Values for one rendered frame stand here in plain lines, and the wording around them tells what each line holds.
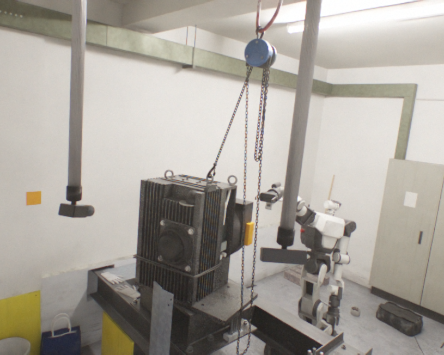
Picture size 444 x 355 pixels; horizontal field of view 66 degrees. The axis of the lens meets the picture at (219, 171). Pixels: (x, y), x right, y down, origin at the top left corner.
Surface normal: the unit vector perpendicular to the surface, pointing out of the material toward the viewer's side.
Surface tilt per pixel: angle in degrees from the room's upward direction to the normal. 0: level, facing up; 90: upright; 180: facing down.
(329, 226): 83
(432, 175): 90
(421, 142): 90
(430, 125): 90
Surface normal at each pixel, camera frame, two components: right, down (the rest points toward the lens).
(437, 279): -0.73, 0.04
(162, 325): -0.58, 0.07
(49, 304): 0.67, 0.17
